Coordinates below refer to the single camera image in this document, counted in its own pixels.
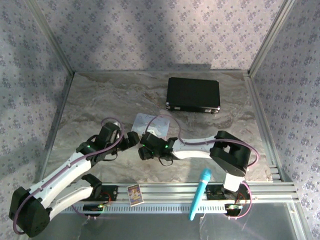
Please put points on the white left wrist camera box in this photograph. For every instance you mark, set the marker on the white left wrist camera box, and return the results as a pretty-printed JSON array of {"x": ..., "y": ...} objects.
[{"x": 115, "y": 131}]

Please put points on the black ribbed hard case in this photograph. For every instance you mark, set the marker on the black ribbed hard case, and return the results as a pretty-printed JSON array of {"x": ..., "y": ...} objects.
[{"x": 193, "y": 93}]

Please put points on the small picture card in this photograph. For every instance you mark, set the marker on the small picture card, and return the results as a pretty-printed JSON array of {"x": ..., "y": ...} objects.
[{"x": 135, "y": 195}]

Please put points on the clear plastic zip bag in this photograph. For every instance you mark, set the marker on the clear plastic zip bag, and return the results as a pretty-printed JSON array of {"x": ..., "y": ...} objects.
[{"x": 160, "y": 125}]

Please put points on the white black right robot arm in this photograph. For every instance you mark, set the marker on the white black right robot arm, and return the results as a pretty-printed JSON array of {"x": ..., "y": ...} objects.
[{"x": 195, "y": 150}]

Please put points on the black controller board green light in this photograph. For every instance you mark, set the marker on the black controller board green light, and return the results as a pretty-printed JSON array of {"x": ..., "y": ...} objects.
[
  {"x": 93, "y": 208},
  {"x": 233, "y": 207}
]

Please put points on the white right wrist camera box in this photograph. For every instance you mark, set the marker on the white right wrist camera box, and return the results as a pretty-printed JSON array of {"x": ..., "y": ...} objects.
[{"x": 150, "y": 131}]

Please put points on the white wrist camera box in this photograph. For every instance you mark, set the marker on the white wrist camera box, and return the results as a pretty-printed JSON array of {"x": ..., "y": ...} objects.
[
  {"x": 115, "y": 131},
  {"x": 150, "y": 131}
]

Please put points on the aluminium extrusion beam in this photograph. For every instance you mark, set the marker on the aluminium extrusion beam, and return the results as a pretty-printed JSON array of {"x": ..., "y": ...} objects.
[{"x": 170, "y": 192}]

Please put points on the aluminium corner post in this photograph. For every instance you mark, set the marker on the aluminium corner post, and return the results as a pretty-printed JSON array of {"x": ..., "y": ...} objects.
[
  {"x": 270, "y": 37},
  {"x": 52, "y": 37}
]

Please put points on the blue toy microphone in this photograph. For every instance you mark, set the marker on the blue toy microphone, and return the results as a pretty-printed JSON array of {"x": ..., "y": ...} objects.
[{"x": 201, "y": 190}]

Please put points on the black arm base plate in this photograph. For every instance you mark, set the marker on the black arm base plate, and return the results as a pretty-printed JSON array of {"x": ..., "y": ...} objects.
[
  {"x": 112, "y": 192},
  {"x": 215, "y": 193}
]

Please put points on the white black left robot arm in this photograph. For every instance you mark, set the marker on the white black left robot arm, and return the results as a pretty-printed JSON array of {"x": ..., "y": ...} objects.
[{"x": 62, "y": 172}]

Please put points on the aluminium table end rail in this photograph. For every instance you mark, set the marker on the aluminium table end rail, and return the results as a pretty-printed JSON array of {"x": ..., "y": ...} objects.
[{"x": 150, "y": 72}]

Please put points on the aluminium table side rail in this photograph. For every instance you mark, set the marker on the aluminium table side rail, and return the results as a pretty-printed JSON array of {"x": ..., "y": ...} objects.
[
  {"x": 60, "y": 112},
  {"x": 262, "y": 125}
]

